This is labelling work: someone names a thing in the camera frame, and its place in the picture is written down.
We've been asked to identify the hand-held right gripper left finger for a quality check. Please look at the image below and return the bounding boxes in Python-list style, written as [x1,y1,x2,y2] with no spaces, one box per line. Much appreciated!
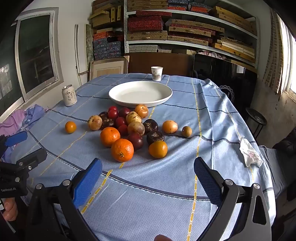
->
[25,158,103,241]

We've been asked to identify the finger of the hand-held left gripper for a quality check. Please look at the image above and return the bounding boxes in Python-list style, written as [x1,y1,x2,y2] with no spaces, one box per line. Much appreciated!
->
[15,148,48,173]
[4,131,28,147]

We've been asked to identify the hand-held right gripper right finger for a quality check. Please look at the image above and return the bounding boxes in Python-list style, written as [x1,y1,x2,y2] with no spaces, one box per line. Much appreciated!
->
[194,157,272,241]

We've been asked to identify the tangerine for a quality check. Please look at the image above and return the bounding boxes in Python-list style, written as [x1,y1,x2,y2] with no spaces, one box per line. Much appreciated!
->
[111,138,134,163]
[100,127,121,147]

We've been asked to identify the small orange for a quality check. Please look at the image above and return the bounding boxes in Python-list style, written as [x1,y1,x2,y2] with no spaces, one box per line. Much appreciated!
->
[148,141,168,159]
[64,121,77,134]

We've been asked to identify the small yellow-brown fruit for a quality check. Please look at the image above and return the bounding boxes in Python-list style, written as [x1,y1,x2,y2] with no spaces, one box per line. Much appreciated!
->
[181,126,193,138]

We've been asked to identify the orange-yellow passion fruit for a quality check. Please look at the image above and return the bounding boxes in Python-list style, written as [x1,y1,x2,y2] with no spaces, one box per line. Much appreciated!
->
[162,120,178,134]
[134,104,149,119]

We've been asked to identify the yellow-brown passion fruit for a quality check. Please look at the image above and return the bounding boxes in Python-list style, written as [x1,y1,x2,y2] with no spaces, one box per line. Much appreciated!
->
[127,121,145,136]

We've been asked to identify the white ceramic bowl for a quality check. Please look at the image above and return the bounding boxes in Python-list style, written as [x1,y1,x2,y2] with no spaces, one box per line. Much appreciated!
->
[109,81,173,108]

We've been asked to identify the person's left hand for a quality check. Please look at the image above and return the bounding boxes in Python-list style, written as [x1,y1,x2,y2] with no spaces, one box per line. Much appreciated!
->
[2,199,19,222]

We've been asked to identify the purple cloth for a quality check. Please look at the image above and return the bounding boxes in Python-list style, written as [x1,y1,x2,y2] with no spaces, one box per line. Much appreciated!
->
[0,109,27,137]

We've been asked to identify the lilac blue cloth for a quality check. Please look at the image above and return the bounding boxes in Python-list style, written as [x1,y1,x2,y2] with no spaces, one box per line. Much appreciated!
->
[23,104,47,130]

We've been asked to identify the blue striped tablecloth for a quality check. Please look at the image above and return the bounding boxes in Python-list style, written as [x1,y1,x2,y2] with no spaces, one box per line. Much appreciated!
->
[5,73,277,241]

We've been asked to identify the crumpled white tissue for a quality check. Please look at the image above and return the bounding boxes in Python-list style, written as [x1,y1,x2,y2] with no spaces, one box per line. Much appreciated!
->
[239,136,263,168]

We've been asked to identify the white drink can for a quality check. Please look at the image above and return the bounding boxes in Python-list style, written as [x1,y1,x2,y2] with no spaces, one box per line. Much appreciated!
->
[62,85,77,107]

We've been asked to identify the grey-blue cloth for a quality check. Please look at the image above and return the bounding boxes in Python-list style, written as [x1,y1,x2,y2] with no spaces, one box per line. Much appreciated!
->
[259,146,296,197]

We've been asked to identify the black round stool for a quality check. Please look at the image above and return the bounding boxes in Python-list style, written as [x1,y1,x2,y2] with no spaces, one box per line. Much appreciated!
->
[245,108,267,139]

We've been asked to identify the white framed window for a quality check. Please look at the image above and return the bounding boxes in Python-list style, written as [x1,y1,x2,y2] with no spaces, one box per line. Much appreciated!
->
[0,7,64,116]

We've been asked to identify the dark cloth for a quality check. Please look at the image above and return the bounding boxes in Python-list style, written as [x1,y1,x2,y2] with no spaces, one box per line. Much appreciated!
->
[273,127,296,153]

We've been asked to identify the white wooden strip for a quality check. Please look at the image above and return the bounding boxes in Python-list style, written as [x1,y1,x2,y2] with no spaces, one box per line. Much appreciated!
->
[74,24,82,86]

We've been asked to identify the large black screen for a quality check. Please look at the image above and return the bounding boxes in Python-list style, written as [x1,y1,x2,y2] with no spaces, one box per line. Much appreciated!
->
[192,53,258,109]

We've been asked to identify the grey marbled slab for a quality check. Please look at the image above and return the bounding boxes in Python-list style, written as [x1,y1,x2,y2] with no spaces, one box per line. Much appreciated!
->
[86,24,94,70]

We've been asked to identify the white paper cup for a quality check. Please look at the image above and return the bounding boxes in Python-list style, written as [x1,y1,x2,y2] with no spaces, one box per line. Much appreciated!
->
[151,66,164,81]

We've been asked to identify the pink floral cloth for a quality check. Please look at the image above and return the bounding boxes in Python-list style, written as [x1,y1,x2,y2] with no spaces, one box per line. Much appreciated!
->
[199,51,228,59]

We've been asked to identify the stack of blue patterned boxes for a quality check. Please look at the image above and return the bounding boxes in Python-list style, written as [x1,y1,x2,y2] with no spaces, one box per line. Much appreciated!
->
[92,32,124,61]

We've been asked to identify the brown wooden board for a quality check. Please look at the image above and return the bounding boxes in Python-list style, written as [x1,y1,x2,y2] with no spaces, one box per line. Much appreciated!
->
[128,53,193,76]

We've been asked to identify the stack of yellow wooden boxes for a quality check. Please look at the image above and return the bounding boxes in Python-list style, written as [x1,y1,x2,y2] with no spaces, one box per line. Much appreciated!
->
[211,37,256,63]
[209,6,258,36]

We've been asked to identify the row of pale woven boxes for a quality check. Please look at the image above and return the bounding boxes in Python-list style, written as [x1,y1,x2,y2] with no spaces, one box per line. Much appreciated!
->
[128,45,173,54]

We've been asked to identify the bright side window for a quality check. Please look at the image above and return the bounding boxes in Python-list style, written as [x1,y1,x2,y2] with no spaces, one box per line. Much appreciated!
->
[277,11,296,102]

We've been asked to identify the stack of woven brown boxes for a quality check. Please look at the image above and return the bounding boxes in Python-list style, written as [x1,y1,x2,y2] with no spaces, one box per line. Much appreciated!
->
[167,19,225,46]
[128,0,168,12]

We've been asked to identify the stack of tan cardboard boxes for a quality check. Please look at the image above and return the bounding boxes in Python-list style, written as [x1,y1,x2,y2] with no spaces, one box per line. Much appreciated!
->
[90,0,125,32]

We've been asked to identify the white metal shelf rack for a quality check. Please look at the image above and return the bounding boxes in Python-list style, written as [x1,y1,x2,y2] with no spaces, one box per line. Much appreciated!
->
[124,0,259,70]

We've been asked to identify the wide woven brown box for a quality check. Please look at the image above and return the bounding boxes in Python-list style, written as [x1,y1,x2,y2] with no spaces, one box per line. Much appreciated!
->
[127,31,168,41]

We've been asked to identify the large red patterned box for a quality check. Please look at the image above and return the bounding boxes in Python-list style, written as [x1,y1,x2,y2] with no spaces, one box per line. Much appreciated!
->
[128,16,164,32]

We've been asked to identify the stack of blue red boxes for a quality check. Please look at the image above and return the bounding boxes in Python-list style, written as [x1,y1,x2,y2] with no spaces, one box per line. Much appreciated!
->
[168,0,208,15]

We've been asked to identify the flat red patterned box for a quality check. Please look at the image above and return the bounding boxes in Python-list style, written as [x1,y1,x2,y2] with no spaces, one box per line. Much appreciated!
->
[136,10,173,17]

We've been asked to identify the light wooden picture frame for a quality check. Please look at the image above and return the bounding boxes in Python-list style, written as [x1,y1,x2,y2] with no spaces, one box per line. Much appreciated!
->
[90,56,129,80]

